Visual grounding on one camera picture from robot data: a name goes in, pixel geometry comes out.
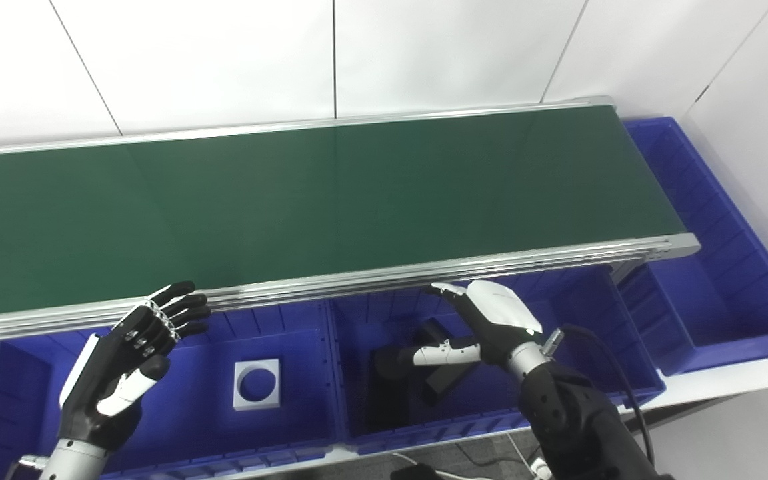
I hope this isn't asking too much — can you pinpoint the white square part round hole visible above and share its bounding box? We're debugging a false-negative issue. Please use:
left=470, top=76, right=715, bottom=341
left=233, top=359, right=281, bottom=411

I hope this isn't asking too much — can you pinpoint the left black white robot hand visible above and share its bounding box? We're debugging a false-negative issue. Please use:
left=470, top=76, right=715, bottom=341
left=59, top=280, right=213, bottom=451

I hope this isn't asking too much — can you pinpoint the blue plastic bin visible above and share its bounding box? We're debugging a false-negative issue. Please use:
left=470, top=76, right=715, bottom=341
left=614, top=117, right=768, bottom=375
left=0, top=300, right=345, bottom=480
left=327, top=265, right=666, bottom=454

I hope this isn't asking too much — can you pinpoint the green conveyor belt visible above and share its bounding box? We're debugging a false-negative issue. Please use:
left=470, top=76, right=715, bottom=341
left=0, top=97, right=701, bottom=344

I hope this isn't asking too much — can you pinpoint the black cylinder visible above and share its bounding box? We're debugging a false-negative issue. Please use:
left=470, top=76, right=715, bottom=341
left=372, top=319, right=485, bottom=407

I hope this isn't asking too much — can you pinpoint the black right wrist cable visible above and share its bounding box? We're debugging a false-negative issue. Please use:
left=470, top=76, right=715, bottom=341
left=544, top=325, right=655, bottom=467

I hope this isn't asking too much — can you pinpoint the aluminium conveyor leg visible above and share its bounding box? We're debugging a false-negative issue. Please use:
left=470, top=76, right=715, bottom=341
left=611, top=259, right=653, bottom=285

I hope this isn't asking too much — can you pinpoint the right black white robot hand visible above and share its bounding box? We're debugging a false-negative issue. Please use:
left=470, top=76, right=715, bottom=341
left=414, top=280, right=545, bottom=367

